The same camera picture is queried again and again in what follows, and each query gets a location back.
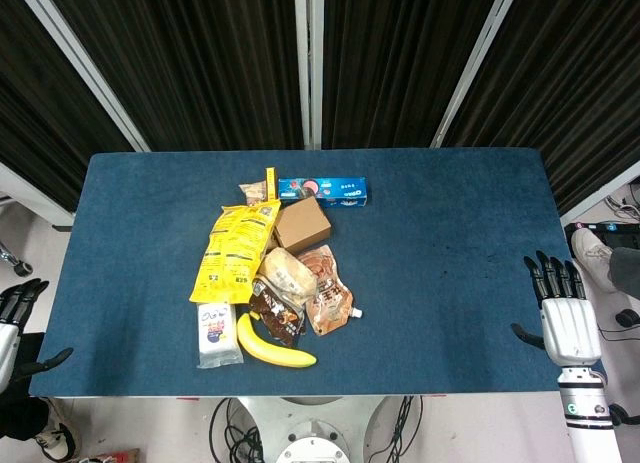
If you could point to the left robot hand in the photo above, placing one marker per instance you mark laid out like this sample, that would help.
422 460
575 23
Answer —
9 343

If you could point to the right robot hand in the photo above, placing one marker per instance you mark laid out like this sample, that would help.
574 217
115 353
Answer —
570 328

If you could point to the brown cardboard box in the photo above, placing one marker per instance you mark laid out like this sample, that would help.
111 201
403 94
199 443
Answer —
302 225

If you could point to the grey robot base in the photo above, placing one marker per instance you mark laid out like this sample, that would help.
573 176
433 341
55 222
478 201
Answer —
312 433

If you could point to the blue Oreo cookie box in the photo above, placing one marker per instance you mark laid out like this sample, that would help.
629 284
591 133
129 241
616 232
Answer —
340 190

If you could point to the yellow plastic post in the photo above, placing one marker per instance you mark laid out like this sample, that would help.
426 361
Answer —
271 183

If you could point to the small black floor device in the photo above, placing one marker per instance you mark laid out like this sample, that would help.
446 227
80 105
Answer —
627 317

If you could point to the black chair caster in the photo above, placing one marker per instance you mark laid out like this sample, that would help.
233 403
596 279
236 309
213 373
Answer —
20 268

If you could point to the dark trouser leg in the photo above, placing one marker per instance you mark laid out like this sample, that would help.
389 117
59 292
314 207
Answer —
22 418

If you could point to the grey trouser leg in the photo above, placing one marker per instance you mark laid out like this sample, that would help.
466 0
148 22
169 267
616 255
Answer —
625 265

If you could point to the black power strip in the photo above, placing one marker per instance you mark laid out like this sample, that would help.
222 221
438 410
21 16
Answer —
597 228

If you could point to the black and white sneaker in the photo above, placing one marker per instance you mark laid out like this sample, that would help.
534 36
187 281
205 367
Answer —
57 440

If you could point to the blue table mat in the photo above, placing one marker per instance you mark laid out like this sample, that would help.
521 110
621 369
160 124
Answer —
425 283

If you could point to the white tissue pack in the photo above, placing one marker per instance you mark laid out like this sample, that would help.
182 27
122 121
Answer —
216 338

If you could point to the yellow snack bag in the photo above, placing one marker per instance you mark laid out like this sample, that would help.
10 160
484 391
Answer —
232 253

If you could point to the brown spouted drink pouch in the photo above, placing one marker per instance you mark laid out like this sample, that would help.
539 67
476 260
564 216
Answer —
327 298

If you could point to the yellow banana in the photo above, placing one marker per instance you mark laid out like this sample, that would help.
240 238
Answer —
265 350

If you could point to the dark brown snack packet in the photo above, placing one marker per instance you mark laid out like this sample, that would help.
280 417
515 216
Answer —
275 318

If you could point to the wrapped bread loaf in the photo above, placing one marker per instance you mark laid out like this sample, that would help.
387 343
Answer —
287 278

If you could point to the beige snack packet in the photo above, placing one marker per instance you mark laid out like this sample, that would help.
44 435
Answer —
254 192

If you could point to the white divider post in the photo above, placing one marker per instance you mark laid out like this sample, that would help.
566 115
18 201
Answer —
475 63
308 63
80 63

